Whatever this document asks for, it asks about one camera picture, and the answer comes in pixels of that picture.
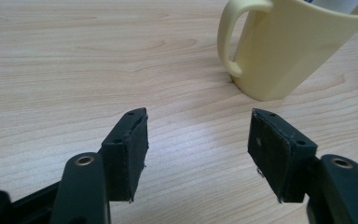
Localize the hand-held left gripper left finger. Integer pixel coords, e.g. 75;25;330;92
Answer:
100;106;150;203

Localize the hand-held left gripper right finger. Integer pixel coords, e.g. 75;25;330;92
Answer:
247;107;319;204

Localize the yellow mug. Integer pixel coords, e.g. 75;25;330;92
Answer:
216;0;358;103

